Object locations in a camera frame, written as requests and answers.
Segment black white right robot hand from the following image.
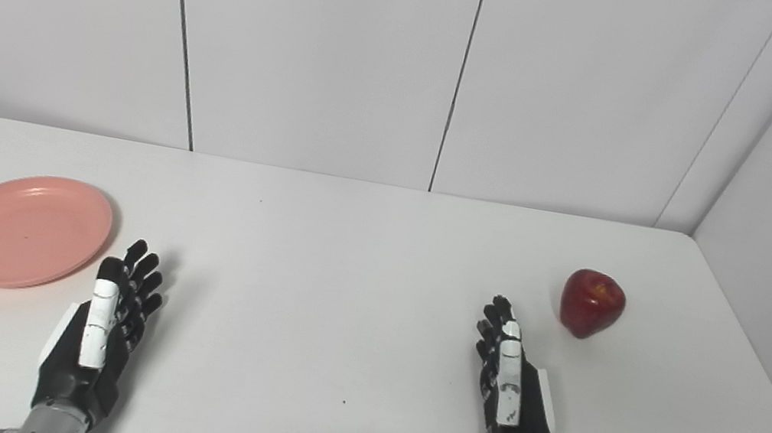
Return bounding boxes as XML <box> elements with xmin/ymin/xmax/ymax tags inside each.
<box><xmin>458</xmin><ymin>292</ymin><xmax>578</xmax><ymax>433</ymax></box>

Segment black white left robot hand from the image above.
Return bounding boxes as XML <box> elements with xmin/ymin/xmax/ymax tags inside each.
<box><xmin>28</xmin><ymin>226</ymin><xmax>174</xmax><ymax>433</ymax></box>

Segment pink round plate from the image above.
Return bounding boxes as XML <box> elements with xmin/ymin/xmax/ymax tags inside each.
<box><xmin>0</xmin><ymin>167</ymin><xmax>120</xmax><ymax>304</ymax></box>

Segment red apple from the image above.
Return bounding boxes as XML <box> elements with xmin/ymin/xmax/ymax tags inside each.
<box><xmin>555</xmin><ymin>265</ymin><xmax>631</xmax><ymax>346</ymax></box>

